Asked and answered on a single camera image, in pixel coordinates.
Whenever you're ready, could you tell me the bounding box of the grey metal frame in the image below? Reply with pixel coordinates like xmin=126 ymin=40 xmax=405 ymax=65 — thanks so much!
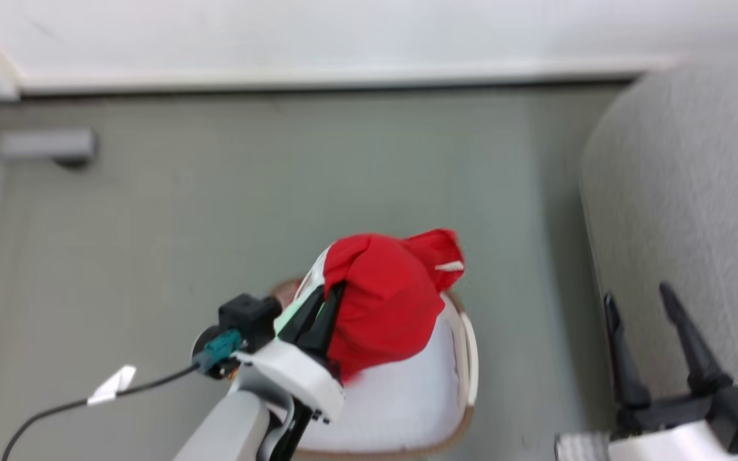
xmin=0 ymin=96 xmax=99 ymax=164

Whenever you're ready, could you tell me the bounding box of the thin black cable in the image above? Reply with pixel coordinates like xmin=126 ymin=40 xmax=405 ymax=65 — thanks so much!
xmin=1 ymin=364 xmax=202 ymax=461

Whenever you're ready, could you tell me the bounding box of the teal cable connector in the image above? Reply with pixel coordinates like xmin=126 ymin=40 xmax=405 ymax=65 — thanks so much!
xmin=196 ymin=329 xmax=243 ymax=375

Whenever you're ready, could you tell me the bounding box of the red and white garment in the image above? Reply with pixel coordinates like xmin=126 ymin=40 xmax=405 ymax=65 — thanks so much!
xmin=273 ymin=229 xmax=466 ymax=385

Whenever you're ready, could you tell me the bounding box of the white laundry basket brown rim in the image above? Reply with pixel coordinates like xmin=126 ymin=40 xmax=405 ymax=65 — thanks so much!
xmin=270 ymin=277 xmax=480 ymax=461

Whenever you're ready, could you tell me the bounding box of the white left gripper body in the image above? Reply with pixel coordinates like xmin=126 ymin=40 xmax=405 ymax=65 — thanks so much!
xmin=234 ymin=338 xmax=346 ymax=425

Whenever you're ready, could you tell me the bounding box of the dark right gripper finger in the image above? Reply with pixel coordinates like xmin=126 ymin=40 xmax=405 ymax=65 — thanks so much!
xmin=659 ymin=282 xmax=735 ymax=398
xmin=603 ymin=291 xmax=653 ymax=410

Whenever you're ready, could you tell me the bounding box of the white cloth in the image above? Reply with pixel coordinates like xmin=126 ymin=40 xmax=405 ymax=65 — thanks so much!
xmin=299 ymin=301 xmax=472 ymax=453

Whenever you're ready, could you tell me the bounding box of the grey fabric sofa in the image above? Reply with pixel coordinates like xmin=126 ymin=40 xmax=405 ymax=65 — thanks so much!
xmin=579 ymin=54 xmax=738 ymax=461

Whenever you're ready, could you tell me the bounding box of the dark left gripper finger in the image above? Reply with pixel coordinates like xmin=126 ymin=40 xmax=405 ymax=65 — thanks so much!
xmin=308 ymin=280 xmax=349 ymax=372
xmin=277 ymin=291 xmax=331 ymax=345

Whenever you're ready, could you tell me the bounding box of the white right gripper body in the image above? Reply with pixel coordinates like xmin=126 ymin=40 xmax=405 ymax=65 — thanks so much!
xmin=607 ymin=379 xmax=738 ymax=461

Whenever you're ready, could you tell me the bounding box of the white cable tag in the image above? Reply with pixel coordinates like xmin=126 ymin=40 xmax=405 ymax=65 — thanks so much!
xmin=86 ymin=365 xmax=137 ymax=407

